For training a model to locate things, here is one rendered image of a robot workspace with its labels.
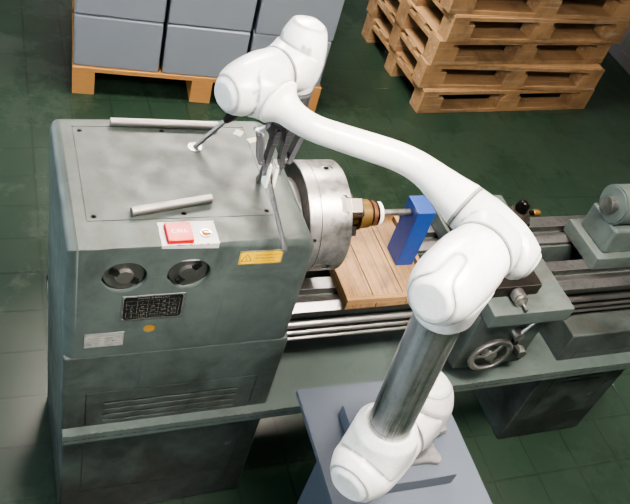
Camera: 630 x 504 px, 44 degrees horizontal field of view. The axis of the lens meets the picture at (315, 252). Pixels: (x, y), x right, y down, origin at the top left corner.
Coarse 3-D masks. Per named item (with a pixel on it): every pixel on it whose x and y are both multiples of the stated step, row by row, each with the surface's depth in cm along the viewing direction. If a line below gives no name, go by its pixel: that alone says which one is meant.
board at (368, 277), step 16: (384, 224) 259; (352, 240) 250; (368, 240) 251; (384, 240) 253; (352, 256) 244; (368, 256) 246; (384, 256) 248; (416, 256) 248; (336, 272) 235; (352, 272) 239; (368, 272) 241; (384, 272) 243; (400, 272) 244; (336, 288) 235; (352, 288) 235; (368, 288) 236; (384, 288) 238; (400, 288) 240; (352, 304) 230; (368, 304) 232; (384, 304) 235; (400, 304) 237
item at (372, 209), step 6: (354, 198) 229; (366, 204) 226; (372, 204) 228; (378, 204) 228; (366, 210) 225; (372, 210) 226; (378, 210) 227; (366, 216) 225; (372, 216) 226; (378, 216) 227; (354, 222) 226; (360, 222) 226; (366, 222) 226; (372, 222) 228; (378, 222) 229
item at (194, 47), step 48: (96, 0) 379; (144, 0) 383; (192, 0) 389; (240, 0) 394; (288, 0) 398; (336, 0) 404; (96, 48) 397; (144, 48) 402; (192, 48) 408; (240, 48) 413; (192, 96) 428
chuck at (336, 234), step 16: (304, 160) 218; (320, 160) 219; (320, 176) 211; (336, 176) 213; (320, 192) 208; (336, 192) 210; (336, 208) 209; (336, 224) 209; (352, 224) 211; (336, 240) 211; (320, 256) 213; (336, 256) 215
